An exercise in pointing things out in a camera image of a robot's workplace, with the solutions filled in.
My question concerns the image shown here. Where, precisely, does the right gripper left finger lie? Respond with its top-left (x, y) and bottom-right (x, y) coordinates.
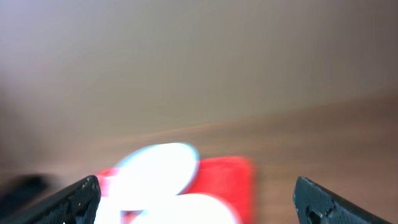
top-left (1, 175), bottom-right (101, 224)

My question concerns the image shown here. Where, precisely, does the light blue plate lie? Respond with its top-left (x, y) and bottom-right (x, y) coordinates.
top-left (94, 197), bottom-right (122, 224)
top-left (132, 194), bottom-right (243, 224)
top-left (109, 142), bottom-right (199, 210)

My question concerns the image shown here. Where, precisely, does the red plastic tray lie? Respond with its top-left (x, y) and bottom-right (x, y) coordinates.
top-left (97, 157), bottom-right (253, 223)

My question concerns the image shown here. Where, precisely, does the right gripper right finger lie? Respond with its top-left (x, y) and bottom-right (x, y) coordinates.
top-left (293, 176), bottom-right (391, 224)

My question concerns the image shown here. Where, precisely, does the black water basin tray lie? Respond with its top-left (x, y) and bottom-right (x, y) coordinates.
top-left (1, 174), bottom-right (51, 217)

